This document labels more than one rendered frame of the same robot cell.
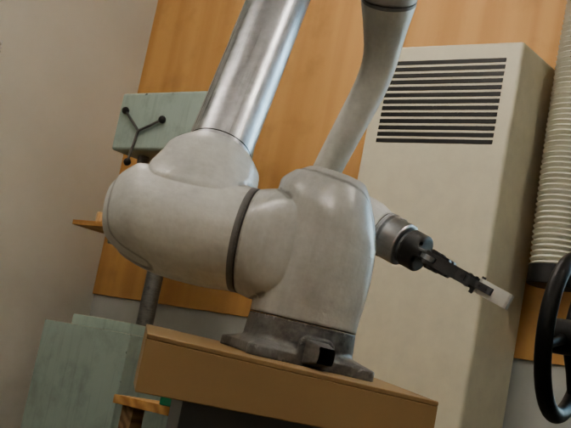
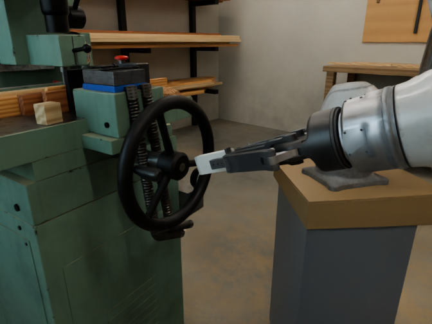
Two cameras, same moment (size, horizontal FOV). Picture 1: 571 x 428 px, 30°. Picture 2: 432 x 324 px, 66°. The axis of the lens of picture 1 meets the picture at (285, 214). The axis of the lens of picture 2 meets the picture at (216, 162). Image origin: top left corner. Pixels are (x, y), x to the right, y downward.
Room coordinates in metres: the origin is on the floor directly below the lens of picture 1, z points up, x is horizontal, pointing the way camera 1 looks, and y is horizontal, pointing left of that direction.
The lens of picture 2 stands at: (2.44, -0.38, 1.05)
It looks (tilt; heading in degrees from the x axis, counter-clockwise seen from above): 20 degrees down; 183
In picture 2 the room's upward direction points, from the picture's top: straight up
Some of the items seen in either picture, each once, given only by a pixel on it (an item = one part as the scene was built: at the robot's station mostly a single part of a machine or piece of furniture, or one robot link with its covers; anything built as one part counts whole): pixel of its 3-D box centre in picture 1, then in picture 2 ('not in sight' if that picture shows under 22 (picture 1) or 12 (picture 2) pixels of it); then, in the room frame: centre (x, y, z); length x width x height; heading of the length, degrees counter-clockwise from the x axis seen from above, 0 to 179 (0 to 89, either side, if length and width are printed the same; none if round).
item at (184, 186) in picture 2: not in sight; (182, 195); (1.46, -0.54, 0.58); 0.12 x 0.08 x 0.08; 59
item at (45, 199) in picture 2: not in sight; (51, 151); (1.55, -0.90, 0.76); 0.57 x 0.45 x 0.09; 59
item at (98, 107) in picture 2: not in sight; (120, 107); (1.71, -0.63, 0.91); 0.15 x 0.14 x 0.09; 149
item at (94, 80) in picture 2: not in sight; (120, 74); (1.71, -0.63, 0.99); 0.13 x 0.11 x 0.06; 149
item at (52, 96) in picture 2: not in sight; (78, 98); (1.65, -0.75, 0.92); 0.17 x 0.02 x 0.05; 149
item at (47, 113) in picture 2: not in sight; (48, 112); (1.80, -0.75, 0.92); 0.04 x 0.03 x 0.04; 156
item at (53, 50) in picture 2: not in sight; (57, 53); (1.60, -0.81, 1.03); 0.14 x 0.07 x 0.09; 59
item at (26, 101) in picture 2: not in sight; (68, 98); (1.63, -0.79, 0.92); 0.23 x 0.02 x 0.04; 149
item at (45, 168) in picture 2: not in sight; (88, 139); (1.64, -0.74, 0.82); 0.40 x 0.21 x 0.04; 149
